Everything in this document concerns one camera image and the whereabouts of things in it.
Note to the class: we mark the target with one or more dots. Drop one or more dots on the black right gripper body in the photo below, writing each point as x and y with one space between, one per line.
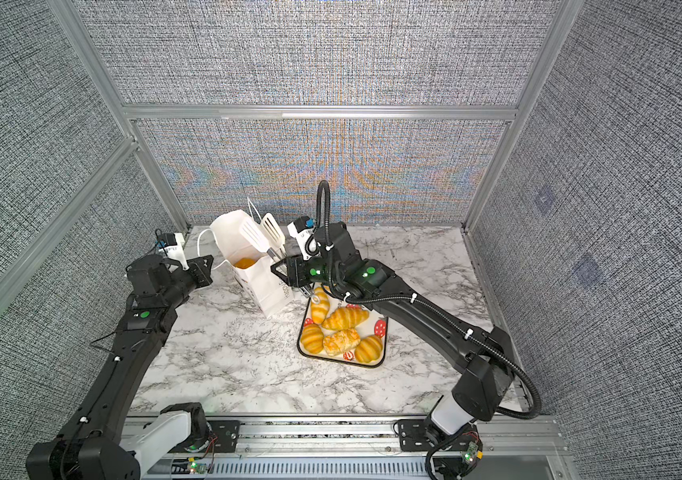
316 270

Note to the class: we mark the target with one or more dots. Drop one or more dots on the white slotted right gripper finger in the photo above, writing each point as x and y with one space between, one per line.
252 232
273 232

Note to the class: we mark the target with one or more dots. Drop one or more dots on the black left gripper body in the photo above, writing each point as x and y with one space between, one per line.
186 283

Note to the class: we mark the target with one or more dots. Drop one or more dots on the white printed paper bag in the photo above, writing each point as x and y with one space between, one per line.
269 293

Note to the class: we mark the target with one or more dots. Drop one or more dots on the striped fake croissant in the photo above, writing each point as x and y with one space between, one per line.
319 305
244 263

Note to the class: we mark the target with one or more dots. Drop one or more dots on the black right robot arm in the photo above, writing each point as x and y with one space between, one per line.
347 289

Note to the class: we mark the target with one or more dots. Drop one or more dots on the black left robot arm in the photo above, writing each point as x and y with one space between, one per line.
90 444

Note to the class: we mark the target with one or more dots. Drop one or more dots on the fake croissant centre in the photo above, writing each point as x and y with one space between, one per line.
344 318

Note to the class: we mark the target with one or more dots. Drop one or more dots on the fake croissant lower left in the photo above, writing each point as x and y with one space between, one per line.
312 339

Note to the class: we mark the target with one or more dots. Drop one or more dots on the sugared fake pastry bottom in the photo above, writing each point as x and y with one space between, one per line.
341 342

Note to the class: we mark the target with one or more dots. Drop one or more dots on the fake croissant lower right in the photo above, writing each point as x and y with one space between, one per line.
369 350

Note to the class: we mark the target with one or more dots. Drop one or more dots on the white strawberry tray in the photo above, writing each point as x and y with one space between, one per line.
336 331

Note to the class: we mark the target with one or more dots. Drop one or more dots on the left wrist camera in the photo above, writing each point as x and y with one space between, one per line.
171 246

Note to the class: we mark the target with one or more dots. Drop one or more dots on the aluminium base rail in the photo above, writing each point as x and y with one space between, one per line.
363 446

